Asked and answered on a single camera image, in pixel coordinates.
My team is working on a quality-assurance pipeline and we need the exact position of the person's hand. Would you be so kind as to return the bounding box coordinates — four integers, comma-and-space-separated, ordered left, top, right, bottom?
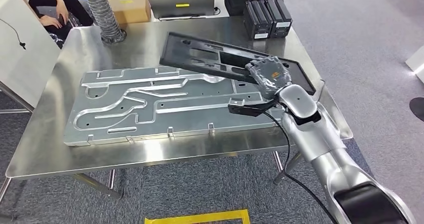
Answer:
56, 0, 70, 25
39, 15, 64, 29

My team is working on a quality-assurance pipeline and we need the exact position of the black plastic plate frame part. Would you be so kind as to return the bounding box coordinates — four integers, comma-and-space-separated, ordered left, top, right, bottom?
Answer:
158, 31, 317, 96

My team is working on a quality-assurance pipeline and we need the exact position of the stainless steel workbench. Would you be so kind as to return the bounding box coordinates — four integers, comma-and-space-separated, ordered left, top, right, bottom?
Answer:
0, 15, 355, 201

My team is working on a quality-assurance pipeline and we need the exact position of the white board panel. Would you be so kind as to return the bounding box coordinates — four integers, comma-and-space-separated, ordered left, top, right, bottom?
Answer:
0, 0, 62, 109

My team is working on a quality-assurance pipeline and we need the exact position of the cardboard box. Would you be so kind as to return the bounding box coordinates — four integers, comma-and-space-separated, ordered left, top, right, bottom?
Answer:
106, 0, 152, 25

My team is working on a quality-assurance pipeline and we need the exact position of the grooved aluminium fixture plate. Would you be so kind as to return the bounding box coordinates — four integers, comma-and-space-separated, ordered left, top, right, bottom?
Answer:
62, 66, 286, 147

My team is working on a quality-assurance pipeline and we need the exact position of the black bag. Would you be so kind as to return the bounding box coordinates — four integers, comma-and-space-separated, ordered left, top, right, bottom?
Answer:
224, 0, 276, 17

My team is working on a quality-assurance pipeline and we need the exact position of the black battery pack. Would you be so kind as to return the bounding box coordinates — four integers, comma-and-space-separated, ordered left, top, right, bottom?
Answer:
243, 0, 274, 41
264, 0, 294, 39

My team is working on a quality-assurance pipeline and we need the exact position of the white box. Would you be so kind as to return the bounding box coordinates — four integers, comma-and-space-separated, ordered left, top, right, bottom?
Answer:
405, 45, 424, 84

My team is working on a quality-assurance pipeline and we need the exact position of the dark round base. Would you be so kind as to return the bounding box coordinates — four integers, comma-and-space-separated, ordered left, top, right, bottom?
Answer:
409, 97, 424, 123

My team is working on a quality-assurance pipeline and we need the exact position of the thin black cable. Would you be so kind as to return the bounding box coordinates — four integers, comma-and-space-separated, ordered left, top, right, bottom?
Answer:
0, 18, 27, 51

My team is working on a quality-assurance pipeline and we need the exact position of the grey ribbed hose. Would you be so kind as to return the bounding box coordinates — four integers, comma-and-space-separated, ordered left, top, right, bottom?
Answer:
79, 0, 127, 46

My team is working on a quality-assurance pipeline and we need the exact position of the steel table frame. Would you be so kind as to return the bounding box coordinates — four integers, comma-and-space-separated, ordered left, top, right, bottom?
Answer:
0, 81, 36, 114

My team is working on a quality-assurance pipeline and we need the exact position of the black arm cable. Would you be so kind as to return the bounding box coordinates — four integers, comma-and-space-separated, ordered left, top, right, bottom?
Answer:
261, 111, 339, 224

